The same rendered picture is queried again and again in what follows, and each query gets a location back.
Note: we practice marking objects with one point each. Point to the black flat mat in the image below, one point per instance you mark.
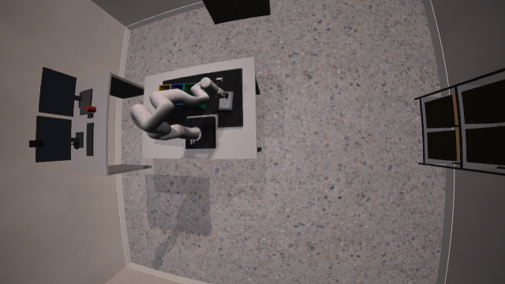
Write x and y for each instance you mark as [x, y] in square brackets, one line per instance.
[232, 82]

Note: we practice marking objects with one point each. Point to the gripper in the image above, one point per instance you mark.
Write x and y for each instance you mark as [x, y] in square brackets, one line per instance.
[220, 94]

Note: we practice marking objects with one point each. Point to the green open-top bin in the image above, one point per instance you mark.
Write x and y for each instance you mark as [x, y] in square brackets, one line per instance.
[187, 90]

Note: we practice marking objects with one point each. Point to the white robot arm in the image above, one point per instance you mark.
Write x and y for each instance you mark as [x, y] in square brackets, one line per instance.
[163, 102]

